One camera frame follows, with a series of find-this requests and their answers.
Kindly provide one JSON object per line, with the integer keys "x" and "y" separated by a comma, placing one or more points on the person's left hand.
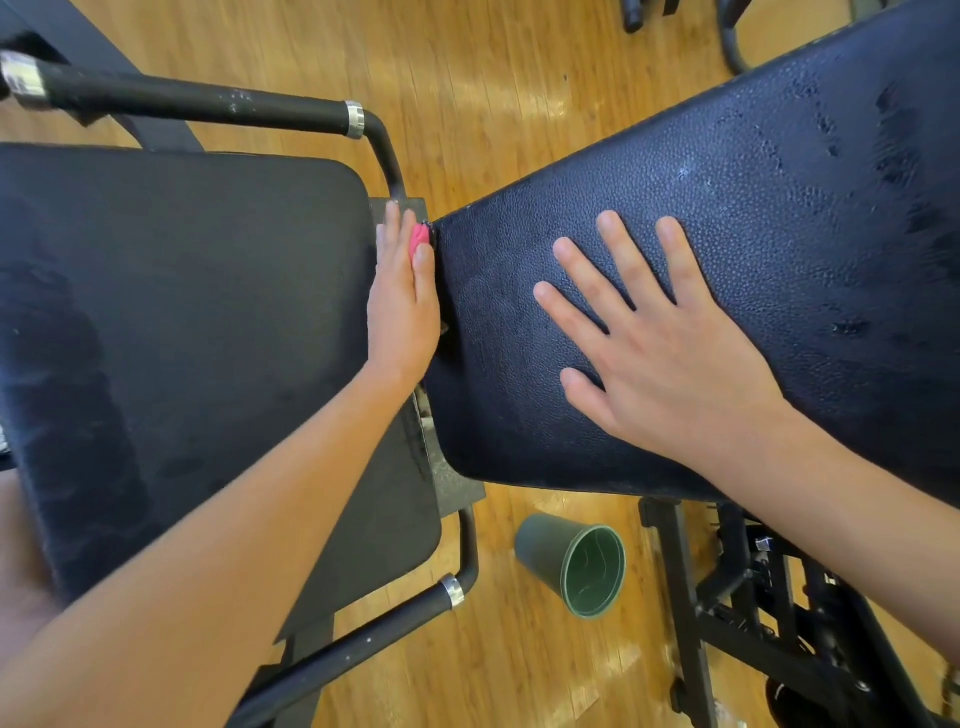
{"x": 402, "y": 315}

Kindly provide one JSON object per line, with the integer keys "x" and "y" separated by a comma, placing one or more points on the person's right hand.
{"x": 675, "y": 368}

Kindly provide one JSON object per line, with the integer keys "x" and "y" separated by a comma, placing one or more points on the pink cleaning cloth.
{"x": 419, "y": 240}

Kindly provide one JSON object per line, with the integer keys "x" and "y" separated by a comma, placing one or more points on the person's left forearm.
{"x": 180, "y": 585}

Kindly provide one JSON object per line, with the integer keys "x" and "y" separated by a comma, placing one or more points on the person's right forearm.
{"x": 870, "y": 525}

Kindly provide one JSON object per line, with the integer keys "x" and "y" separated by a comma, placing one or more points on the dark green plastic bucket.
{"x": 573, "y": 567}

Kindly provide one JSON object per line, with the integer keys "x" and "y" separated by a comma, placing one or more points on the black gym machine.
{"x": 690, "y": 18}

